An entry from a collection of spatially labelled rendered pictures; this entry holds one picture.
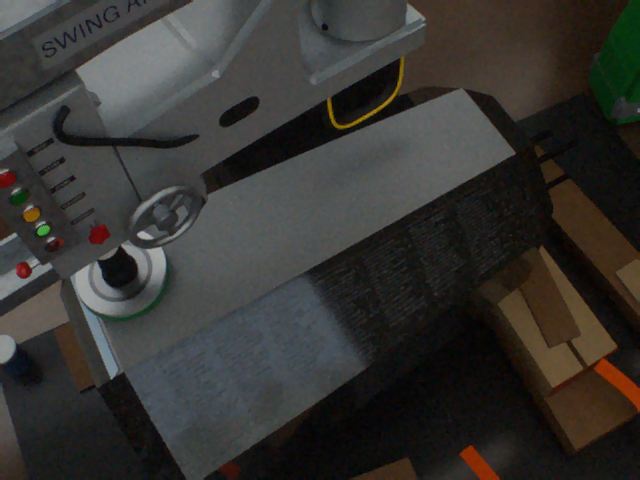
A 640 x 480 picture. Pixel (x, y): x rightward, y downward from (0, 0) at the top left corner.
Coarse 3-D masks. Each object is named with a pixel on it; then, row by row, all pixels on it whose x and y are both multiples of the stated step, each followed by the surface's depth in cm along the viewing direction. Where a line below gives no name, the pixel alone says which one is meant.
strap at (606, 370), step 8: (600, 360) 215; (600, 368) 214; (608, 368) 214; (608, 376) 213; (616, 376) 212; (624, 376) 212; (616, 384) 211; (624, 384) 211; (632, 384) 211; (624, 392) 210; (632, 392) 210; (632, 400) 209; (472, 448) 225; (464, 456) 224; (472, 456) 224; (480, 456) 224; (472, 464) 223; (480, 464) 223; (480, 472) 222; (488, 472) 221
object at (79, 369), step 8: (64, 328) 252; (72, 328) 252; (56, 336) 251; (64, 336) 251; (72, 336) 250; (64, 344) 249; (72, 344) 249; (64, 352) 248; (72, 352) 248; (80, 352) 247; (72, 360) 246; (80, 360) 246; (72, 368) 245; (80, 368) 245; (88, 368) 245; (72, 376) 244; (80, 376) 243; (88, 376) 243; (80, 384) 242; (88, 384) 242; (80, 392) 242
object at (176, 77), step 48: (240, 0) 121; (288, 0) 121; (144, 48) 129; (192, 48) 126; (240, 48) 123; (288, 48) 130; (336, 48) 145; (384, 48) 147; (144, 96) 124; (192, 96) 124; (240, 96) 132; (288, 96) 140; (96, 144) 114; (144, 144) 122; (192, 144) 134; (240, 144) 142; (144, 192) 135
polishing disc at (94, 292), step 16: (128, 240) 170; (144, 256) 168; (160, 256) 168; (80, 272) 167; (96, 272) 167; (144, 272) 166; (160, 272) 166; (80, 288) 165; (96, 288) 165; (112, 288) 165; (128, 288) 164; (144, 288) 164; (160, 288) 164; (96, 304) 163; (112, 304) 163; (128, 304) 162; (144, 304) 162
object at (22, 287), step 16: (16, 240) 145; (0, 256) 146; (16, 256) 147; (32, 256) 147; (0, 272) 146; (48, 272) 141; (0, 288) 144; (16, 288) 139; (32, 288) 141; (0, 304) 139; (16, 304) 142
